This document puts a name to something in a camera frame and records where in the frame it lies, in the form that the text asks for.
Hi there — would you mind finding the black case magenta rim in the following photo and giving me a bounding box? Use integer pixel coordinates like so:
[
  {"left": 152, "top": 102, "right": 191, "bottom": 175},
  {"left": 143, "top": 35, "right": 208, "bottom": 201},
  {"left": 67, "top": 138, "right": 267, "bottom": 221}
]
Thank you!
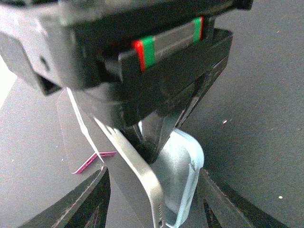
[{"left": 71, "top": 151, "right": 116, "bottom": 174}]

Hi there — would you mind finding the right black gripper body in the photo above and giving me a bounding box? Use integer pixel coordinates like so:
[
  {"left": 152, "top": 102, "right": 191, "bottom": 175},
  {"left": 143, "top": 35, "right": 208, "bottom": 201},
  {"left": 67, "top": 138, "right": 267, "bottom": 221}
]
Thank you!
[{"left": 0, "top": 0, "right": 253, "bottom": 128}]

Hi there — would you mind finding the bare grey phone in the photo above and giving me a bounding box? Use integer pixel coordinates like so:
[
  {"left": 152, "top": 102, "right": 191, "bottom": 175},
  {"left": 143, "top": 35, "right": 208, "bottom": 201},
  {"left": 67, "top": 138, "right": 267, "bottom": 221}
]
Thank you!
[{"left": 57, "top": 88, "right": 165, "bottom": 228}]

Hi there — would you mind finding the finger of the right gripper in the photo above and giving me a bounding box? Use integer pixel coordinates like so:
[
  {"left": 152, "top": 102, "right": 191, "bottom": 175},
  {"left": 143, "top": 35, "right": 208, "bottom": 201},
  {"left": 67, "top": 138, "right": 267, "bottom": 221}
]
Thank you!
[{"left": 133, "top": 57, "right": 228, "bottom": 164}]

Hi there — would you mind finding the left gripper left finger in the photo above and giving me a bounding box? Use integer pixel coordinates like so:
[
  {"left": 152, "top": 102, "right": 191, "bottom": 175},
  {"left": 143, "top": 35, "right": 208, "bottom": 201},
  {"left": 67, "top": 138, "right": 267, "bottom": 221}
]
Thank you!
[{"left": 20, "top": 167, "right": 111, "bottom": 228}]

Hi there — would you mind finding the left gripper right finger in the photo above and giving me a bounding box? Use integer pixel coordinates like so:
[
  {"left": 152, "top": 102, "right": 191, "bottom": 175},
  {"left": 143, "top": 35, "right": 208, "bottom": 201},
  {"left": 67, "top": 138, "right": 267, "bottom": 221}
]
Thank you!
[{"left": 197, "top": 168, "right": 287, "bottom": 228}]

